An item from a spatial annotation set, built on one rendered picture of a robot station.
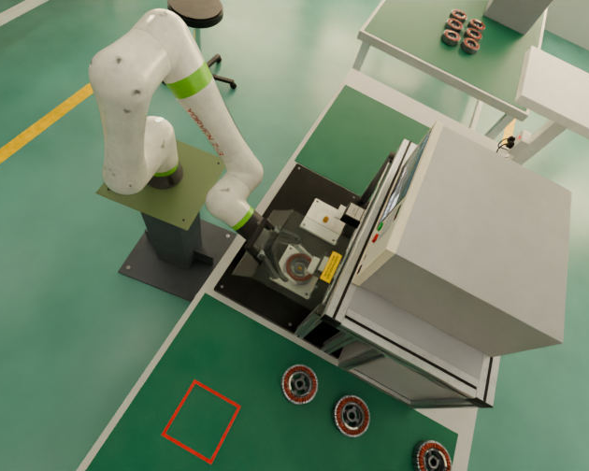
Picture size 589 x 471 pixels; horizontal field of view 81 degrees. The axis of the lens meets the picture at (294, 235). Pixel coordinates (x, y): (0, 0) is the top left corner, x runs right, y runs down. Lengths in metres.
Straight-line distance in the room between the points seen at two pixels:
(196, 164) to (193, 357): 0.74
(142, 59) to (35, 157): 1.85
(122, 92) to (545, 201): 1.00
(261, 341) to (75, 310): 1.17
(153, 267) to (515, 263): 1.70
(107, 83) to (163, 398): 0.83
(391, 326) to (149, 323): 1.38
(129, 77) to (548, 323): 0.97
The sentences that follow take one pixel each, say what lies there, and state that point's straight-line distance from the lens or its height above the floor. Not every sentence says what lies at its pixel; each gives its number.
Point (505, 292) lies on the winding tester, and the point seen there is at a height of 1.32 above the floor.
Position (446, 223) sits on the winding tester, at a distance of 0.82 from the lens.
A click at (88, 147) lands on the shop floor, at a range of 2.59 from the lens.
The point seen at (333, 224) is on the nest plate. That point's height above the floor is 0.78.
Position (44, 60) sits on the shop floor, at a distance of 3.23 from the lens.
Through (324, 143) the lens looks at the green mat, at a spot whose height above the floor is 0.75.
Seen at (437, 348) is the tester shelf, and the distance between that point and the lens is 0.94.
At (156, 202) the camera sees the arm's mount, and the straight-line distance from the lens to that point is 1.36.
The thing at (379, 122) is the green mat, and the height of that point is 0.75.
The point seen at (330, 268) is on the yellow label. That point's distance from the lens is 0.93.
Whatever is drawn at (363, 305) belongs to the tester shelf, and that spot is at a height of 1.11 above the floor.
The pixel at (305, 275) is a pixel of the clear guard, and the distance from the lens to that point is 0.91.
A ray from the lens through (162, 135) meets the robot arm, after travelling 1.23.
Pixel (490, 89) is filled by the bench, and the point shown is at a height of 0.75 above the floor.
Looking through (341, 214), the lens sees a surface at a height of 0.88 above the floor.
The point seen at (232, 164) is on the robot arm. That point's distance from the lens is 1.08.
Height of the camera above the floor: 1.89
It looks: 61 degrees down
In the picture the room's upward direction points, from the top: 24 degrees clockwise
